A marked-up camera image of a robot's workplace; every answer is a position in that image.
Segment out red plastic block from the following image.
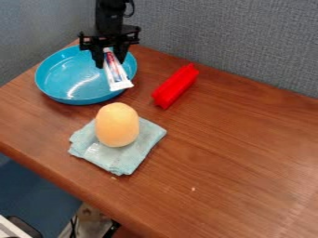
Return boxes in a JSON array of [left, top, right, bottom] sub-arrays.
[[151, 63, 199, 110]]

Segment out blue plastic plate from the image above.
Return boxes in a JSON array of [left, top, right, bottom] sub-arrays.
[[35, 45, 124, 105]]

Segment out white toothpaste tube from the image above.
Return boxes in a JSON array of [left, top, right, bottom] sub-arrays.
[[103, 47, 134, 92]]

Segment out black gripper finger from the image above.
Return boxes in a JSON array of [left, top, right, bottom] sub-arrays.
[[91, 46, 104, 69], [114, 42, 131, 63]]

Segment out light blue folded cloth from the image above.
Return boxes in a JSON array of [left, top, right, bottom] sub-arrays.
[[68, 118, 167, 176]]

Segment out orange egg-shaped sponge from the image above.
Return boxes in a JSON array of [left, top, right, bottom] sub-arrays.
[[96, 102, 139, 147]]

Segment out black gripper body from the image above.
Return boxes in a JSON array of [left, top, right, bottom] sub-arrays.
[[79, 0, 140, 50]]

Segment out objects under table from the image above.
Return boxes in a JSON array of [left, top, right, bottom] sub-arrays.
[[0, 205, 120, 238]]

